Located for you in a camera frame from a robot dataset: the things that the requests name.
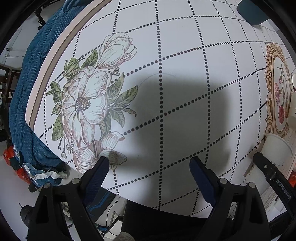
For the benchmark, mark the floral diamond pattern tablecloth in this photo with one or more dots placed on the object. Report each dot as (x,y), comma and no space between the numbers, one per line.
(151,84)

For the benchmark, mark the white paper cup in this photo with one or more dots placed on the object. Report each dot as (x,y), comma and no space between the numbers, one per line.
(279,152)

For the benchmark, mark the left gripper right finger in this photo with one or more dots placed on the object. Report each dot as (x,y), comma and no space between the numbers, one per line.
(205,178)

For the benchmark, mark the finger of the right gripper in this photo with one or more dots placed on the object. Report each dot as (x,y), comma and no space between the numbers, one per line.
(277,181)

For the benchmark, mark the blue knitted blanket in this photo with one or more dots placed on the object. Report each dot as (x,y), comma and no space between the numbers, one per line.
(38,161)

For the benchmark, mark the dark green yellow-lined cup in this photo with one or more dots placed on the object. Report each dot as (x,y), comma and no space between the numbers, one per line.
(251,13)

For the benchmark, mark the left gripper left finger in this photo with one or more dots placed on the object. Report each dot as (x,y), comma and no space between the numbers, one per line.
(92,180)

